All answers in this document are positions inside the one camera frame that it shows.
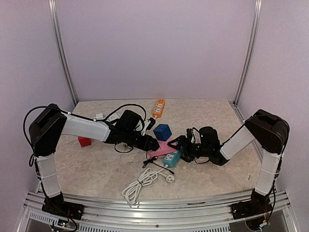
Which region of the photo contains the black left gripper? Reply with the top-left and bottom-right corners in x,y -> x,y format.
124,130 -> 158,152

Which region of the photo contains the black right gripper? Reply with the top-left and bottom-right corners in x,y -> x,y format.
167,135 -> 211,162

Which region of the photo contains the pink power strip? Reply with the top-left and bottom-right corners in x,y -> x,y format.
148,138 -> 177,158

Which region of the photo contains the black thin adapter cable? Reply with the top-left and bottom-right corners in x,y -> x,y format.
141,156 -> 176,175

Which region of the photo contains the teal power strip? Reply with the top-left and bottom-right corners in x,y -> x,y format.
162,147 -> 183,168

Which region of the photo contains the orange power strip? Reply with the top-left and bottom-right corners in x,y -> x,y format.
152,99 -> 165,118

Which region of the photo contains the white multi-outlet plug adapter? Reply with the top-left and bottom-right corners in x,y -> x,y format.
107,113 -> 119,122

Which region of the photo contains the white usb charger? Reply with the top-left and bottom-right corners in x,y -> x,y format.
94,113 -> 106,121

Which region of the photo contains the red cube adapter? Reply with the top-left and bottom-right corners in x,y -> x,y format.
78,136 -> 92,147

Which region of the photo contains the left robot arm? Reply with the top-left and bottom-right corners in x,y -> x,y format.
29,104 -> 159,215

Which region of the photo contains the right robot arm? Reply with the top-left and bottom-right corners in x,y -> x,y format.
168,109 -> 290,215

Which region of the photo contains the blue cube adapter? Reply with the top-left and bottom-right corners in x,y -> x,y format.
153,124 -> 172,142

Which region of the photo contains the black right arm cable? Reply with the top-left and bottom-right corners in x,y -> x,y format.
188,127 -> 206,143

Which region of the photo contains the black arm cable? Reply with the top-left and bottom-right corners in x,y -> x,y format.
23,103 -> 147,167
188,127 -> 206,143

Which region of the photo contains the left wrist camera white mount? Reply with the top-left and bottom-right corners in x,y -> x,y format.
141,117 -> 156,135

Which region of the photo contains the white coiled cord at back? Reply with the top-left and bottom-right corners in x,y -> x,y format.
122,168 -> 176,205

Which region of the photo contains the aluminium front rail frame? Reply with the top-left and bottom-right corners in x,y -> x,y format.
15,190 -> 301,232

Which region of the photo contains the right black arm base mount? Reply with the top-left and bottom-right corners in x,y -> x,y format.
230,190 -> 272,219

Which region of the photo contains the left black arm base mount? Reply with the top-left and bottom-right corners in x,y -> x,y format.
42,192 -> 84,220

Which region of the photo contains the right aluminium corner post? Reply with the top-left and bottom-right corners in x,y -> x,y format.
233,0 -> 263,107

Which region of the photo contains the aluminium corner post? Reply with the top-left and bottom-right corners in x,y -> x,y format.
48,0 -> 79,106
233,0 -> 263,107

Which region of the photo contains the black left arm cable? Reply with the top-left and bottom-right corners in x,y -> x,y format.
23,103 -> 147,167

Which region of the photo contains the left aluminium corner post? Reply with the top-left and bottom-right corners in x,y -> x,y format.
48,0 -> 79,106

